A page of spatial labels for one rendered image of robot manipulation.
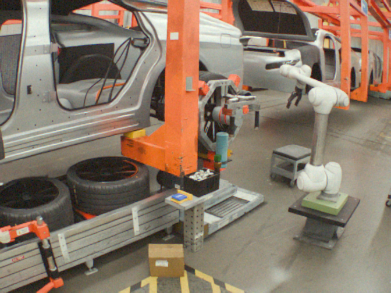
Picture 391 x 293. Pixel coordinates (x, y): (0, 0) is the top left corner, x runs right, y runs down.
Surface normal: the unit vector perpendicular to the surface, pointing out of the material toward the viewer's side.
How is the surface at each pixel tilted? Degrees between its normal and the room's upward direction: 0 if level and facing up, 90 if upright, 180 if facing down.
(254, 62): 83
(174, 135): 90
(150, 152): 90
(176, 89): 90
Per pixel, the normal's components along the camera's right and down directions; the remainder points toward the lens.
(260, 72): -0.57, 0.21
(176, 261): 0.08, 0.29
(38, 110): 0.75, 0.22
